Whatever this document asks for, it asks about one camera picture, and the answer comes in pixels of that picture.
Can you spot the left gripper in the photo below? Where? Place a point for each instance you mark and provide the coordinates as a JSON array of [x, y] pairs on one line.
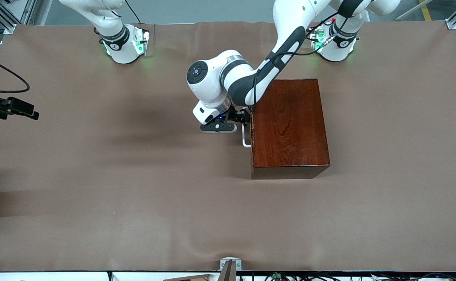
[[237, 115]]

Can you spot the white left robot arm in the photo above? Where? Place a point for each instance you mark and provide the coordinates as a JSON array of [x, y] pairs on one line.
[[290, 15]]

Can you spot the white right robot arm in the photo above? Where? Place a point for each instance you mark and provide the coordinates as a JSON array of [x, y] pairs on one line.
[[122, 47]]

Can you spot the dark red wooden cabinet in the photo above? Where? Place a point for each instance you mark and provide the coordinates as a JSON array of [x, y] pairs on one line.
[[290, 128]]

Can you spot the brown table cover mat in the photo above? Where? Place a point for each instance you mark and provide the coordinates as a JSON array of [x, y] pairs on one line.
[[95, 175]]

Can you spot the brown cardboard piece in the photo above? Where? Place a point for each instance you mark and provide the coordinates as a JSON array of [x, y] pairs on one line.
[[190, 278]]

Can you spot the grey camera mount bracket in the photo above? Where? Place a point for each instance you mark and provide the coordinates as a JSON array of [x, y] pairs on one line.
[[230, 269]]

